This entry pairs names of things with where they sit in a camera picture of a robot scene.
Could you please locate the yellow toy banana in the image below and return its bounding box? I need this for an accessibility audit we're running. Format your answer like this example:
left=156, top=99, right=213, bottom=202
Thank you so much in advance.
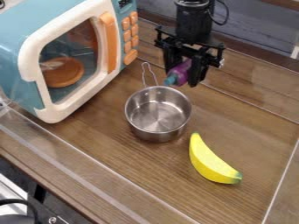
left=189, top=133, right=243, bottom=185

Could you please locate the purple toy eggplant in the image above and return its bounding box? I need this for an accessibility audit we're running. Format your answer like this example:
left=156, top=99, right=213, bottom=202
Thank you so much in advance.
left=162, top=59, right=192, bottom=87

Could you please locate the blue white toy microwave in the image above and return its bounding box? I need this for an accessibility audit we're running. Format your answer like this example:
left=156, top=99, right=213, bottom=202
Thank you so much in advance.
left=0, top=0, right=138, bottom=123

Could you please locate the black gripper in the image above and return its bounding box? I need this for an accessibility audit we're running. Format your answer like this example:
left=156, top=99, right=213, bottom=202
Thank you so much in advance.
left=153, top=0, right=227, bottom=88

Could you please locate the black cable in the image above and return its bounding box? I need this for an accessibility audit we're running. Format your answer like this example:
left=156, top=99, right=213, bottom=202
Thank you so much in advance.
left=0, top=199, right=42, bottom=224

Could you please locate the small silver pot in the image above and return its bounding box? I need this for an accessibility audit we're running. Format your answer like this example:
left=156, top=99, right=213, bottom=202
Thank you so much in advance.
left=124, top=62, right=192, bottom=143

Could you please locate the orange microwave turntable plate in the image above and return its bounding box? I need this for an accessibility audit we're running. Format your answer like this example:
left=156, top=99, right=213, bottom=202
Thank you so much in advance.
left=40, top=57, right=84, bottom=88

